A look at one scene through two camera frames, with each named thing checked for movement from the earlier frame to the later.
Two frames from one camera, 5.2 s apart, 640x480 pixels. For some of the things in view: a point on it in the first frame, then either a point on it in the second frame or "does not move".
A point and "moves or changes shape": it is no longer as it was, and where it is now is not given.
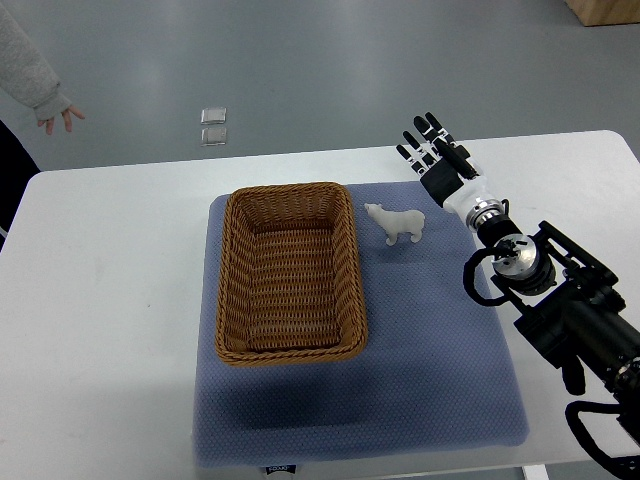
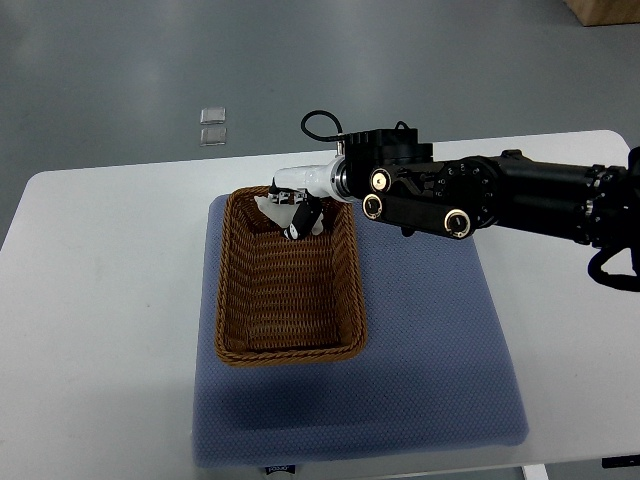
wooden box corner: x=605 y=12 does not move
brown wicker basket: x=289 y=284 does not move
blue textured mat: x=434 y=373 does not move
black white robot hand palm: x=446 y=181 to x=316 y=179
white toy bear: x=396 y=221 moves or changes shape
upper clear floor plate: x=213 y=116 does not move
